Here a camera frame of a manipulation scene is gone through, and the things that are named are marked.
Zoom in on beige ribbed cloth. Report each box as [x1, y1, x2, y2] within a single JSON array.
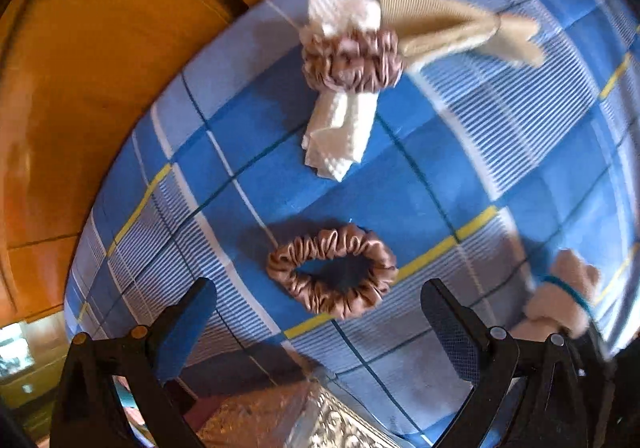
[[377, 0, 546, 73]]

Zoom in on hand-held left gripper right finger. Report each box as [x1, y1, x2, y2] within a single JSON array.
[[420, 278, 593, 448]]

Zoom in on mauve satin scrunchie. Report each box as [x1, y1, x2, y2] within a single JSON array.
[[300, 28, 404, 93]]

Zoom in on beige roll with teal band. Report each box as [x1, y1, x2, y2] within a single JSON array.
[[510, 249, 601, 341]]

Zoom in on silver glitter box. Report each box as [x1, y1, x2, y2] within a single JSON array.
[[197, 373, 401, 448]]

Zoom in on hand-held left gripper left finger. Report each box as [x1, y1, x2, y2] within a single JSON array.
[[50, 277, 218, 448]]

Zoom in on white textured cloth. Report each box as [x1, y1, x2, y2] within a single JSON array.
[[299, 0, 383, 183]]

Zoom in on orange wooden wardrobe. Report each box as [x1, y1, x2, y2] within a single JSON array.
[[0, 0, 311, 329]]

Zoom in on blue plaid bedsheet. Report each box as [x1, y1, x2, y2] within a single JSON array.
[[62, 0, 640, 448]]

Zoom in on brown satin scrunchie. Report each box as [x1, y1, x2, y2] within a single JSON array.
[[266, 223, 399, 319]]

